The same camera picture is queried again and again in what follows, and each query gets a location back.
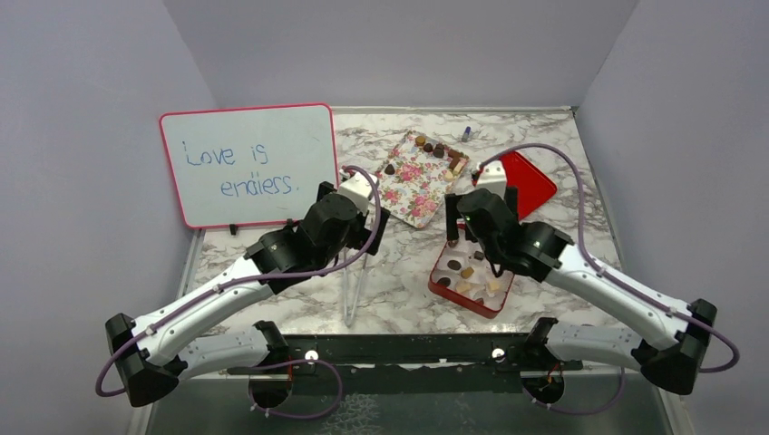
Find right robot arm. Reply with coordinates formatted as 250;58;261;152
445;188;717;395

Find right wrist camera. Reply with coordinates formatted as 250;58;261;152
472;160;507;198

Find red tin lid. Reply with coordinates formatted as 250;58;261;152
496;152;557;222

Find red chocolate box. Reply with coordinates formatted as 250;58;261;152
428;223;515;319

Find blue marker cap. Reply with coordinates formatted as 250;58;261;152
461;126;472;142

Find floral rectangular tray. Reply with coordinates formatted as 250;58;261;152
375;130;470;229

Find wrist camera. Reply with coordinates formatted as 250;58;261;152
472;160;507;198
337;172;373;216

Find metal serving tongs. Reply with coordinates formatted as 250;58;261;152
342;254;370;328

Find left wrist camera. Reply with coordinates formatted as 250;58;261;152
337;172;373;216

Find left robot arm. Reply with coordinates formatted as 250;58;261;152
95;173;389;408

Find pink framed whiteboard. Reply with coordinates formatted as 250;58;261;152
159;102;340;228

